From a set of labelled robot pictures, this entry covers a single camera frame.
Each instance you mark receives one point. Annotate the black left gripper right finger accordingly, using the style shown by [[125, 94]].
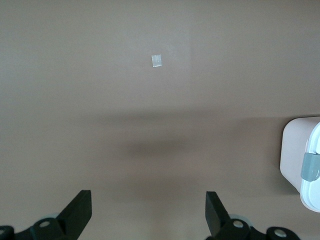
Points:
[[217, 215]]

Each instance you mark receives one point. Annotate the small clear tape patch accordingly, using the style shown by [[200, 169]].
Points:
[[156, 60]]

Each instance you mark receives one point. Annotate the pink plastic box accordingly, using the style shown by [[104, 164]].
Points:
[[292, 150]]

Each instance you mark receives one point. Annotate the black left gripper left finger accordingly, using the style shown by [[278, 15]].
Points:
[[72, 215]]

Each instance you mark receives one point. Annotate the white lid with grey clips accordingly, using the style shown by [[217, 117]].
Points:
[[311, 192]]

